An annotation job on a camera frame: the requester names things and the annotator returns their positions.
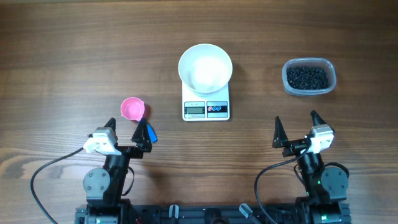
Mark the pink scoop blue handle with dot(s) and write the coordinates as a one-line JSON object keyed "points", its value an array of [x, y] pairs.
{"points": [[134, 109]]}

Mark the black beans in container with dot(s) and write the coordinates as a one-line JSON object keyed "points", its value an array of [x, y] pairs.
{"points": [[307, 78]]}

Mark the white digital kitchen scale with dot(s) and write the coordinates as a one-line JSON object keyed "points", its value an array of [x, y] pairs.
{"points": [[211, 107]]}

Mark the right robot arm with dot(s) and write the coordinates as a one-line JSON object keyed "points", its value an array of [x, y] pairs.
{"points": [[325, 183]]}

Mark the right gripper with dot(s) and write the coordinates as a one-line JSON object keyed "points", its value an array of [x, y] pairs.
{"points": [[281, 140]]}

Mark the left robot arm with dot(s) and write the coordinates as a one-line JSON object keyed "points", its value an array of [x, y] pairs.
{"points": [[104, 186]]}

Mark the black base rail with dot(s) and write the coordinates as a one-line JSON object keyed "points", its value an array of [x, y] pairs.
{"points": [[280, 213]]}

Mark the white bowl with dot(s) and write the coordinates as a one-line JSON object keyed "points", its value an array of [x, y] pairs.
{"points": [[205, 68]]}

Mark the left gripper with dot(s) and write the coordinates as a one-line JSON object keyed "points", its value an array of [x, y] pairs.
{"points": [[143, 145]]}

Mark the clear plastic container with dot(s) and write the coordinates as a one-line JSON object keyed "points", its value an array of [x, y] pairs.
{"points": [[309, 62]]}

